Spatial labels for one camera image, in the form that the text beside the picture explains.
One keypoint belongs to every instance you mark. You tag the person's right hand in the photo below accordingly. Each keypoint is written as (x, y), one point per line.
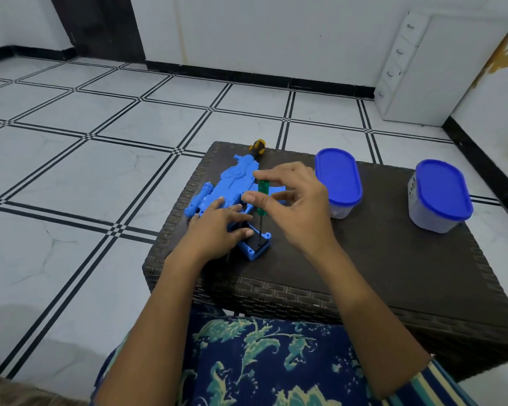
(309, 211)

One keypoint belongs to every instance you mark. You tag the labelled container with blue lid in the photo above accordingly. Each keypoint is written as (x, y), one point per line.
(442, 194)

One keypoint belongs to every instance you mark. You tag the white drawer cabinet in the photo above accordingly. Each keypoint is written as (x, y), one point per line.
(448, 71)

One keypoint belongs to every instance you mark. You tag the blue floral dress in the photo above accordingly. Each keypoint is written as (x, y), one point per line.
(271, 363)

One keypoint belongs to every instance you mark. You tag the clear container with blue lid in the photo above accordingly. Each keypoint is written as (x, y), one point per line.
(338, 177)

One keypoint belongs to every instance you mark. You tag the person's right forearm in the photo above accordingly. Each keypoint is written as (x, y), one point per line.
(376, 325)

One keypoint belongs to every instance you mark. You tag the person's left forearm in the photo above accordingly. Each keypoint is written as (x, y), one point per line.
(152, 334)

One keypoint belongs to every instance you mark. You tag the dark brown wicker table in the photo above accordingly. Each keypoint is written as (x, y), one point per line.
(406, 266)

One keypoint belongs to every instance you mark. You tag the person's left hand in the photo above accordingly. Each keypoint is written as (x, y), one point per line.
(211, 236)

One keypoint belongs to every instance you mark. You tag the striped right sleeve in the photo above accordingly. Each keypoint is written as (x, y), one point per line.
(440, 389)

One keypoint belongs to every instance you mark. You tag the yellow butterfly wall sticker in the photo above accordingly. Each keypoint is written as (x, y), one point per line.
(497, 59)

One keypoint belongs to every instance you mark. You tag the dark door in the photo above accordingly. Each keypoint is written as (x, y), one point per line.
(97, 25)

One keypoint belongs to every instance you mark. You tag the blue toy gun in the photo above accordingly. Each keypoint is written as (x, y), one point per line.
(233, 186)

